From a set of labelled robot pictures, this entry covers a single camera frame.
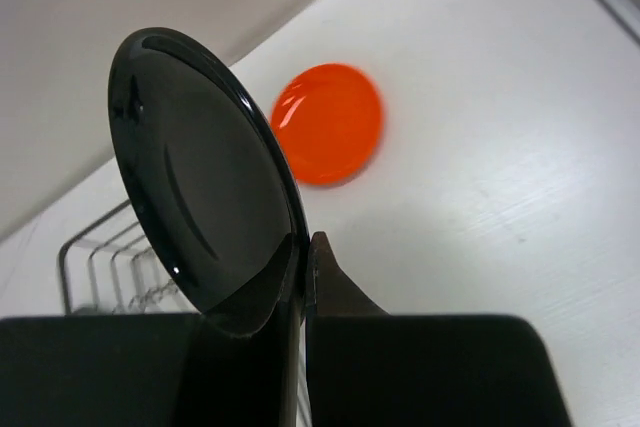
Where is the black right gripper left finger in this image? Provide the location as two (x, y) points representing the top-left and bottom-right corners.
(1, 233), (296, 426)

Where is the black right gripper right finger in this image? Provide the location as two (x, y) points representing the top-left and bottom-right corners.
(306, 232), (571, 426)

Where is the black glossy plate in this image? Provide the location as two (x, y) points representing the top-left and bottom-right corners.
(108, 27), (309, 337)

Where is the orange plastic plate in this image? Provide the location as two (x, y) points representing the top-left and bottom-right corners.
(270, 63), (385, 186)

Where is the grey wire dish rack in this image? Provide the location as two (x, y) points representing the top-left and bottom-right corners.
(57, 201), (193, 315)

